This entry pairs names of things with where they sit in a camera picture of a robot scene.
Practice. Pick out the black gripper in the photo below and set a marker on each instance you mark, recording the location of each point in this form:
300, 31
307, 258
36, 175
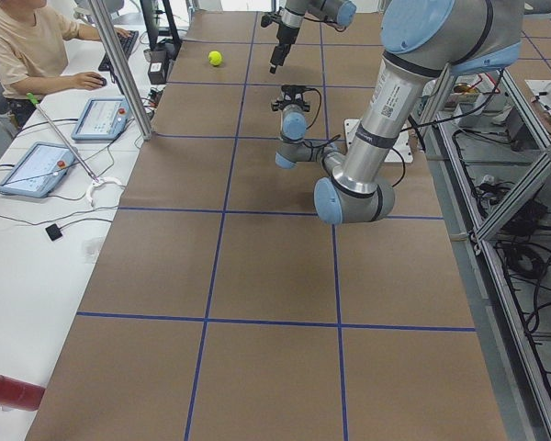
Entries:
285, 36

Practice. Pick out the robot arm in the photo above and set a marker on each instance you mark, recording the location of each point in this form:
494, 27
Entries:
420, 39
338, 14

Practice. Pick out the yellow tennis ball far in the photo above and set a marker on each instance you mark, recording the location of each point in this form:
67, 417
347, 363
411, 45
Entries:
215, 58

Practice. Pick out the black power box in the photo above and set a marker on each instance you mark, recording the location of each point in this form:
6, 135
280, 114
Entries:
158, 67

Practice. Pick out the teach pendant far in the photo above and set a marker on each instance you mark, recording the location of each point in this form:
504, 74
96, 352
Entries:
103, 119

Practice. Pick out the teach pendant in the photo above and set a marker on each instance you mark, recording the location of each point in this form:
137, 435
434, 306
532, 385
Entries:
103, 119
39, 171

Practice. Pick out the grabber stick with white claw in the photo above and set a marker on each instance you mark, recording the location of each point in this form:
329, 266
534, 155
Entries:
97, 181

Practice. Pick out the person in beige shirt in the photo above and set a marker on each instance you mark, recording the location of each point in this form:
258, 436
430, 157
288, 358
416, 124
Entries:
33, 55

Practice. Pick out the teach pendant near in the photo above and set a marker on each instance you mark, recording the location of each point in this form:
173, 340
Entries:
39, 171

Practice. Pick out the small black square puck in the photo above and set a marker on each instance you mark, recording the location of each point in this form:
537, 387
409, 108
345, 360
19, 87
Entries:
54, 232

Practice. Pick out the red cylinder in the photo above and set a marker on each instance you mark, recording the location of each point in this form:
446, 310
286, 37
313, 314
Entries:
20, 395

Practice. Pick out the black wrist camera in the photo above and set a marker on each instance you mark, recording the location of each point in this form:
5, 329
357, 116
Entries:
291, 95

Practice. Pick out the aluminium frame post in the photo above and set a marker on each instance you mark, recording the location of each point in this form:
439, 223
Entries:
120, 66

